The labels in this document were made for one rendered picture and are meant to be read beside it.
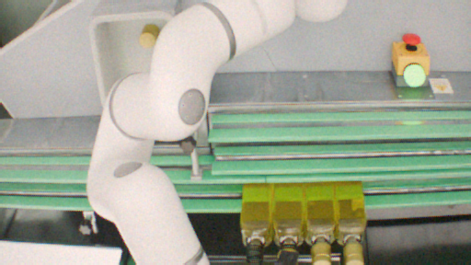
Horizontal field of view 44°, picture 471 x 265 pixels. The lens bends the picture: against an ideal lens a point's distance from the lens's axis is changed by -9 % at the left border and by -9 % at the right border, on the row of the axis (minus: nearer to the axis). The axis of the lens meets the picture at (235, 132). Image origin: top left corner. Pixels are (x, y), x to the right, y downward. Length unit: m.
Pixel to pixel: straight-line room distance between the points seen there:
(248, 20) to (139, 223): 0.28
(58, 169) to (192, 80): 0.66
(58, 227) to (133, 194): 0.78
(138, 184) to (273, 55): 0.65
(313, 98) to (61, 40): 0.55
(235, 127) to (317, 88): 0.19
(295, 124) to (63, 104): 0.55
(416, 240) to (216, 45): 0.77
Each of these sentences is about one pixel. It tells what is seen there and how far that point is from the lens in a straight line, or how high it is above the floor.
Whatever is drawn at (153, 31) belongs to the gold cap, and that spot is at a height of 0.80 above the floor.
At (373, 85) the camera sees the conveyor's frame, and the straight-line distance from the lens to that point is 1.27.
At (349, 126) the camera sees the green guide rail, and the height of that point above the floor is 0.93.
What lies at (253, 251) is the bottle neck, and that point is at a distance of 1.09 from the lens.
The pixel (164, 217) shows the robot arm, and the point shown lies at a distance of 0.73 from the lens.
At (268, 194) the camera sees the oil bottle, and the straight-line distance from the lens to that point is 1.18.
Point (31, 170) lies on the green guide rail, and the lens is 1.33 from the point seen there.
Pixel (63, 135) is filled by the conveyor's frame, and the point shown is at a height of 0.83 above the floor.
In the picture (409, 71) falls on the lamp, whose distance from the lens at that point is 1.23.
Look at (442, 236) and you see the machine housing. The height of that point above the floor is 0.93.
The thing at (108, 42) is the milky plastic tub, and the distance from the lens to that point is 1.30.
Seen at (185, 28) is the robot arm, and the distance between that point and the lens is 0.73.
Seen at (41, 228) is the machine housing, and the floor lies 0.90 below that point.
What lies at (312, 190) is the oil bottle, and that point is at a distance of 1.19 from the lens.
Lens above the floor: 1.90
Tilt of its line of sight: 56 degrees down
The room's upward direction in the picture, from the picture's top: 174 degrees counter-clockwise
